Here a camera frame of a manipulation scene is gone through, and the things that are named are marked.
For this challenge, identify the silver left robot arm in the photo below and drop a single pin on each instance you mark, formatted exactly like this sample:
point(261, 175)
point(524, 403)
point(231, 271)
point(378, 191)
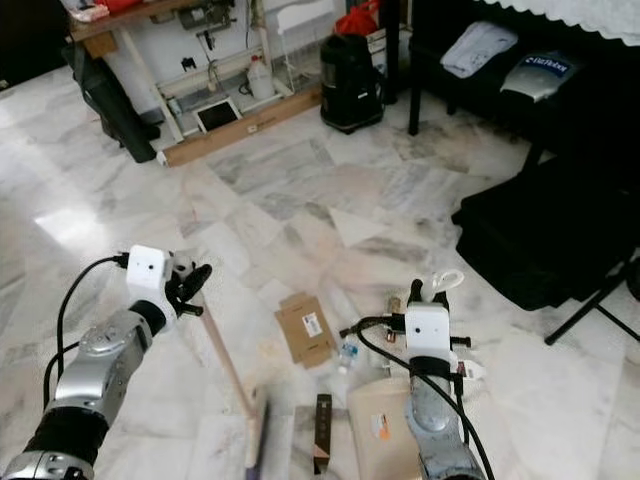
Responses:
point(95, 370)

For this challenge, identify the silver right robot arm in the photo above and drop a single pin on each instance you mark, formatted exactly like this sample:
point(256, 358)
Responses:
point(438, 420)

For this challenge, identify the bronze metal tube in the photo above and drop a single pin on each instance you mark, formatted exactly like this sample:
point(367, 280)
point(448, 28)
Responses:
point(394, 318)

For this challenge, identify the thin brown stick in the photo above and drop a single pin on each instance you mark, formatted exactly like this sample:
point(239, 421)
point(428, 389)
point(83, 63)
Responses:
point(363, 326)

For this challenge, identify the small clear plastic bottle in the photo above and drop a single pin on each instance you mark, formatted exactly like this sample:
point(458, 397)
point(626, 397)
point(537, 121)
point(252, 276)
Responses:
point(348, 355)

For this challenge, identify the flattened brown cardboard box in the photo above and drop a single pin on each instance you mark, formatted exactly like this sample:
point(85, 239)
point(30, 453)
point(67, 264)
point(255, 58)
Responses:
point(305, 328)

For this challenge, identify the large black fabric bag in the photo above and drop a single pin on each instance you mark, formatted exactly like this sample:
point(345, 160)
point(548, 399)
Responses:
point(550, 230)

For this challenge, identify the long wooden plank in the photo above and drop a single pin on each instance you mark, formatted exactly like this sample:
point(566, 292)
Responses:
point(245, 125)

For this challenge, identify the white framed tablet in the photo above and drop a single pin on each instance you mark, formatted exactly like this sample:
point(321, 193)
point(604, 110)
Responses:
point(218, 116)

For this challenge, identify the dark wooden strip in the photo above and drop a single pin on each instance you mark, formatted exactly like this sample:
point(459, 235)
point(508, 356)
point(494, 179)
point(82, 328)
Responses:
point(322, 432)

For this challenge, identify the black folding stand legs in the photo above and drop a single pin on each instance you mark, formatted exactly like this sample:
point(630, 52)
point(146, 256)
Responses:
point(590, 310)

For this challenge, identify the long black leaning bag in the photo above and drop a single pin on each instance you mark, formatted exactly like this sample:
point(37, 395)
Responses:
point(112, 105)

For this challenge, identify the white plastic jug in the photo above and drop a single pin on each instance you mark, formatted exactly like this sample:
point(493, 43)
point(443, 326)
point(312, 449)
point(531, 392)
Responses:
point(261, 80)

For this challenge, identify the black table leg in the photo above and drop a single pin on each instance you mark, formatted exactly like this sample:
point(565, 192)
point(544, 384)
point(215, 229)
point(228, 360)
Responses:
point(415, 80)

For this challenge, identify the black canister vacuum cleaner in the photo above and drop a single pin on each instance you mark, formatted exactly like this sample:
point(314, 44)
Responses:
point(352, 85)

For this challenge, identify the silver bag with blue label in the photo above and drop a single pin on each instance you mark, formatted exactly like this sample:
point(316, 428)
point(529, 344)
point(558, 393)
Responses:
point(538, 76)

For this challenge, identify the folded white cloth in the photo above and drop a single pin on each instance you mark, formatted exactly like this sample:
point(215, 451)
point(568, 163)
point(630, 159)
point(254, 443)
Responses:
point(478, 48)

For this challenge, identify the wooden table with white legs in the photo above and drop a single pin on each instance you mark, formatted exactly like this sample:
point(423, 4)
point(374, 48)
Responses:
point(150, 14)

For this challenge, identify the red plastic bag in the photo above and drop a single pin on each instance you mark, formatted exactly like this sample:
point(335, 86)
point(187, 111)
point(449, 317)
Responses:
point(358, 20)

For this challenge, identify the white lace tablecloth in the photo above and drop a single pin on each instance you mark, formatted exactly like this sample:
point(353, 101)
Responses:
point(575, 16)

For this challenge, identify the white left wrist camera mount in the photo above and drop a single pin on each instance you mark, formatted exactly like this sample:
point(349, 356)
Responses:
point(147, 272)

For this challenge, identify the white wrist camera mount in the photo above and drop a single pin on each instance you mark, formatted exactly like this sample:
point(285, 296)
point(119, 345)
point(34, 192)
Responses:
point(147, 272)
point(428, 330)

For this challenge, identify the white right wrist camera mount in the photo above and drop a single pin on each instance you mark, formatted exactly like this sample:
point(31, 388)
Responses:
point(428, 330)

